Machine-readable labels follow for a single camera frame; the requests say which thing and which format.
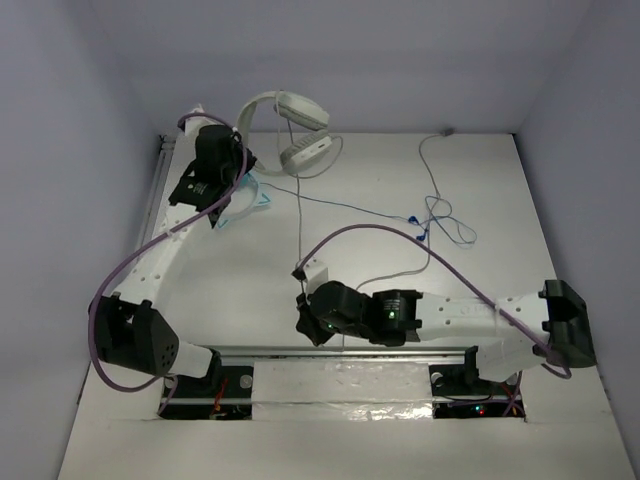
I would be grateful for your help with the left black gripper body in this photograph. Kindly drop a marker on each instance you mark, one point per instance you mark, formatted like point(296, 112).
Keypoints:
point(220, 211)

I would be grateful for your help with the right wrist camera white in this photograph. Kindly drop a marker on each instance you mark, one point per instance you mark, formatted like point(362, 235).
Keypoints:
point(312, 275)

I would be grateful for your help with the teal cat-ear headphones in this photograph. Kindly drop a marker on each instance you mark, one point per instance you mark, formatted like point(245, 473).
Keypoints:
point(248, 199)

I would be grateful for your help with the blue earbuds with cable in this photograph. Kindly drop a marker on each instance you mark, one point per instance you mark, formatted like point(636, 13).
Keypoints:
point(439, 213)

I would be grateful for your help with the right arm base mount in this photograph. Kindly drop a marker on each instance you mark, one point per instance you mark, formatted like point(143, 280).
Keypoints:
point(459, 392)

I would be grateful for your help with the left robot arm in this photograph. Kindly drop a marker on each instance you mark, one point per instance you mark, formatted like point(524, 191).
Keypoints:
point(127, 326)

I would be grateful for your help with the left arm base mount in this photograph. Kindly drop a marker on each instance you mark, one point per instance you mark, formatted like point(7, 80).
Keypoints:
point(223, 394)

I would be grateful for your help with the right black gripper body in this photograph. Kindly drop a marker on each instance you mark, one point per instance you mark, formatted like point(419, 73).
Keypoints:
point(320, 330)

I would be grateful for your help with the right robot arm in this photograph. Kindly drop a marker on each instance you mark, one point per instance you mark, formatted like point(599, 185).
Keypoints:
point(499, 338)

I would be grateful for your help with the white over-ear headphones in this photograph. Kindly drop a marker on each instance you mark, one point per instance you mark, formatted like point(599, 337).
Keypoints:
point(307, 125)

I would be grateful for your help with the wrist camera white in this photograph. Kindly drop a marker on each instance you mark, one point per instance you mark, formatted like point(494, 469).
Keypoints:
point(191, 122)
point(312, 275)

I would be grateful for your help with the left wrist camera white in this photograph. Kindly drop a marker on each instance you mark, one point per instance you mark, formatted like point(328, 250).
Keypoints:
point(191, 122)

